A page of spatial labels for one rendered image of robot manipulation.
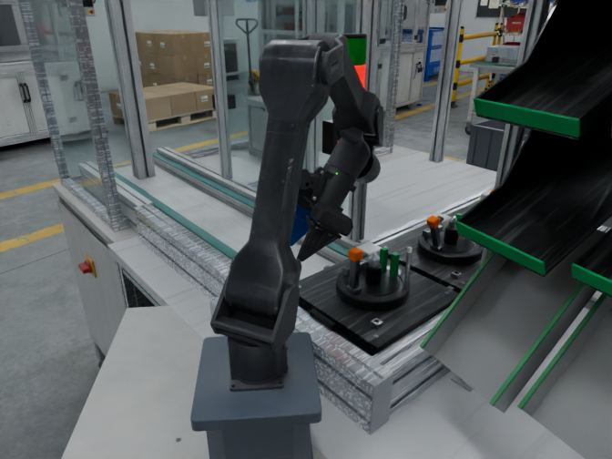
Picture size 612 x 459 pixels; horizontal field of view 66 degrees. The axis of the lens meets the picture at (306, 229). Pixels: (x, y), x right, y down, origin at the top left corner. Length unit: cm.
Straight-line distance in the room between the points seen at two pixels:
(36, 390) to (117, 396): 148
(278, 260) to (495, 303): 36
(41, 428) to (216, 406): 167
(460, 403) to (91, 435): 60
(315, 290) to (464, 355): 32
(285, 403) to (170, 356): 44
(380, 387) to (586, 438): 27
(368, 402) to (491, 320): 22
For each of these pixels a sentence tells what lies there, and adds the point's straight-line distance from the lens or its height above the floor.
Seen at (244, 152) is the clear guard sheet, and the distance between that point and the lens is 144.
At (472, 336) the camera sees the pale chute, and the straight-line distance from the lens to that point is 75.
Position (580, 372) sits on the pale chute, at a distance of 72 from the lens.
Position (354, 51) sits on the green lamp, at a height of 139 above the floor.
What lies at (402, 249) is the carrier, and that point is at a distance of 109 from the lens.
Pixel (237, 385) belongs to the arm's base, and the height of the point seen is 106.
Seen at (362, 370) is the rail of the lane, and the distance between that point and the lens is 77.
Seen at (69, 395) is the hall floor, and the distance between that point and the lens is 230.
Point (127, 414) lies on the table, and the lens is 89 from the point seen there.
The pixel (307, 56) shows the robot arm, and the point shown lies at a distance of 54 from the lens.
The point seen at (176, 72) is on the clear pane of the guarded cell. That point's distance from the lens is 205.
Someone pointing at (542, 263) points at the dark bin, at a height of 121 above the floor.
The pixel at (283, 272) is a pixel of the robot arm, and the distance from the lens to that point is 53.
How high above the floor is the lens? 147
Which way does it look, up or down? 26 degrees down
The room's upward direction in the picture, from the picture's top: straight up
